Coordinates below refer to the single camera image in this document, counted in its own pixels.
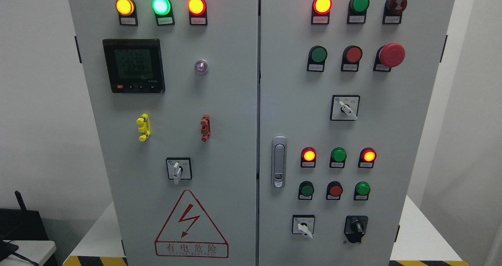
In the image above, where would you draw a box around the black digital power meter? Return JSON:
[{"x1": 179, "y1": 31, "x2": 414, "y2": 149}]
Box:
[{"x1": 102, "y1": 38, "x2": 165, "y2": 94}]

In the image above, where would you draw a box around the white side table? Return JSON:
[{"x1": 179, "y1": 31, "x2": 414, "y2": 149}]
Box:
[{"x1": 0, "y1": 240, "x2": 57, "y2": 266}]

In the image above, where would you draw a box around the red lit indicator middle right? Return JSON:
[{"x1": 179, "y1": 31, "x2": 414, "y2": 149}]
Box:
[{"x1": 358, "y1": 147, "x2": 377, "y2": 168}]

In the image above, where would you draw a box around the green indicator light middle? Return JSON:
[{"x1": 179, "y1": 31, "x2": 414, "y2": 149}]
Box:
[{"x1": 329, "y1": 148, "x2": 347, "y2": 168}]

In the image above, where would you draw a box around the grey right cabinet door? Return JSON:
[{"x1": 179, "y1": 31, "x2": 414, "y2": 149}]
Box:
[{"x1": 257, "y1": 0, "x2": 454, "y2": 266}]

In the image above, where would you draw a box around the red lit indicator light left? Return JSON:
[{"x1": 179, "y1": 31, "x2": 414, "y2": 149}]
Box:
[{"x1": 187, "y1": 0, "x2": 208, "y2": 26}]

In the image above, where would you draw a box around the red electric hazard warning sticker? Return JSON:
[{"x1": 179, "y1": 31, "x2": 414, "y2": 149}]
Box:
[{"x1": 155, "y1": 189, "x2": 228, "y2": 259}]

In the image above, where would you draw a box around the black router with antenna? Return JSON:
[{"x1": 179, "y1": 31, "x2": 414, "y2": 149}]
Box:
[{"x1": 0, "y1": 191, "x2": 49, "y2": 241}]

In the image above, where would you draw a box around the green push button lower left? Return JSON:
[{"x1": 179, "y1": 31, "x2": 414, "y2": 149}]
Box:
[{"x1": 298, "y1": 181, "x2": 315, "y2": 200}]

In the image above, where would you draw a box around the red push button upper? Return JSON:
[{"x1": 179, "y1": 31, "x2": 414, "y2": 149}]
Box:
[{"x1": 340, "y1": 46, "x2": 363, "y2": 72}]

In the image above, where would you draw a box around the white rotary selector switch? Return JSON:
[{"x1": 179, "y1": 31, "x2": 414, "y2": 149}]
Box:
[
  {"x1": 291, "y1": 215, "x2": 315, "y2": 239},
  {"x1": 166, "y1": 157, "x2": 193, "y2": 184},
  {"x1": 330, "y1": 95, "x2": 360, "y2": 121}
]

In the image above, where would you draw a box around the yellow indicator light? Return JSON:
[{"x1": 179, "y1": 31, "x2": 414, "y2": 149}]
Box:
[{"x1": 115, "y1": 0, "x2": 138, "y2": 26}]

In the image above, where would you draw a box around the red push button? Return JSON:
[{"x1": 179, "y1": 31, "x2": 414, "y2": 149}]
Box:
[
  {"x1": 325, "y1": 181, "x2": 344, "y2": 200},
  {"x1": 340, "y1": 46, "x2": 363, "y2": 72}
]

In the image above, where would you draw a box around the green push button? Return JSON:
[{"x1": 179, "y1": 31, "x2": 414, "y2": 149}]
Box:
[
  {"x1": 353, "y1": 181, "x2": 371, "y2": 200},
  {"x1": 307, "y1": 46, "x2": 327, "y2": 72},
  {"x1": 298, "y1": 181, "x2": 315, "y2": 200}
]

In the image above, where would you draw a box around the green lit indicator light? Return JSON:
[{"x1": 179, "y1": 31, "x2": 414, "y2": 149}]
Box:
[{"x1": 151, "y1": 0, "x2": 175, "y2": 26}]

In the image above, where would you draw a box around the red lit indicator top right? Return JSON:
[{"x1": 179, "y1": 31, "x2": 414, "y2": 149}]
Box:
[{"x1": 311, "y1": 0, "x2": 333, "y2": 25}]

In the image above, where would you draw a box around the green push button upper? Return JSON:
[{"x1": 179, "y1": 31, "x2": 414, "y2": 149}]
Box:
[{"x1": 307, "y1": 46, "x2": 327, "y2": 72}]

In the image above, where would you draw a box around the dark red buzzer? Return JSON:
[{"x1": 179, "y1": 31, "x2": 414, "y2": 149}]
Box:
[{"x1": 382, "y1": 0, "x2": 407, "y2": 24}]

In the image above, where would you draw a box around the grey left cabinet door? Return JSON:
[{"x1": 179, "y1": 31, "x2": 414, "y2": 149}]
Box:
[{"x1": 69, "y1": 0, "x2": 258, "y2": 266}]

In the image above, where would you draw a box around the red push button lower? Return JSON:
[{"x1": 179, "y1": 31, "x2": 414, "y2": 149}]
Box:
[{"x1": 325, "y1": 181, "x2": 344, "y2": 200}]

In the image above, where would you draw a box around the black rotary knob switch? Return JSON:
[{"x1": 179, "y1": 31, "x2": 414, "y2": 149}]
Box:
[{"x1": 344, "y1": 215, "x2": 369, "y2": 244}]

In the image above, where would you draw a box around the green push button lower right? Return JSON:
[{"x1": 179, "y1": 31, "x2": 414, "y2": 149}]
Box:
[{"x1": 353, "y1": 181, "x2": 371, "y2": 200}]

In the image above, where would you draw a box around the green indicator light top right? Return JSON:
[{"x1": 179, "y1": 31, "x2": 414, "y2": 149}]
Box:
[{"x1": 347, "y1": 0, "x2": 370, "y2": 24}]

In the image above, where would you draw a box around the red lit indicator middle left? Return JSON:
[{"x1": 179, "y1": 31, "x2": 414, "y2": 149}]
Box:
[{"x1": 300, "y1": 147, "x2": 316, "y2": 168}]

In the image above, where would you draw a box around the yellow plastic terminal clip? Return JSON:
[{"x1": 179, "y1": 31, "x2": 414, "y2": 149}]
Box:
[{"x1": 136, "y1": 113, "x2": 151, "y2": 142}]

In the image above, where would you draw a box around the red emergency stop mushroom button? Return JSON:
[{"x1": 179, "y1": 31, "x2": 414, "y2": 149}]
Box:
[{"x1": 373, "y1": 42, "x2": 406, "y2": 72}]

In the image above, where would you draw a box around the silver cabinet door handle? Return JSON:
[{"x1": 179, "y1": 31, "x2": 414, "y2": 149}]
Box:
[{"x1": 271, "y1": 136, "x2": 287, "y2": 188}]

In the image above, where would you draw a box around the white platform base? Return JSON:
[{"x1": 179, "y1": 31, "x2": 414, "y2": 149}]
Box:
[{"x1": 63, "y1": 198, "x2": 467, "y2": 266}]

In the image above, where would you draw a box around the small clear purple lamp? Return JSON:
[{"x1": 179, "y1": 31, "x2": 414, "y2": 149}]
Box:
[{"x1": 194, "y1": 59, "x2": 208, "y2": 75}]

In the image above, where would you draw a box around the red plastic terminal clip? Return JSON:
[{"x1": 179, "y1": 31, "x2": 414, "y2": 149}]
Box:
[{"x1": 200, "y1": 114, "x2": 211, "y2": 142}]

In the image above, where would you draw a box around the grey cabinet door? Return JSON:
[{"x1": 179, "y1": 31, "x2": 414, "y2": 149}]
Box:
[
  {"x1": 257, "y1": 0, "x2": 454, "y2": 266},
  {"x1": 69, "y1": 0, "x2": 258, "y2": 266}
]

